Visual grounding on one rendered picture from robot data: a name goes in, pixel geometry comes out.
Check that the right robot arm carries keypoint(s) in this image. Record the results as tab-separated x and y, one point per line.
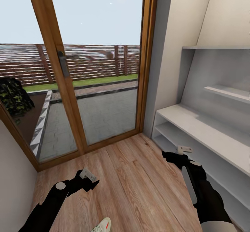
209	203

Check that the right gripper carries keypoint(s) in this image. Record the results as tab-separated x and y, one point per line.
172	157

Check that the gym shoe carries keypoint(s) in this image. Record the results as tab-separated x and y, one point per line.
103	226

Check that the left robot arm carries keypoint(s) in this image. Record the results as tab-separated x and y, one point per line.
43	216

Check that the door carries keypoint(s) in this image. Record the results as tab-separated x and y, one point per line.
73	74

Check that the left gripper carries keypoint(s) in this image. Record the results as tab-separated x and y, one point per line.
85	183

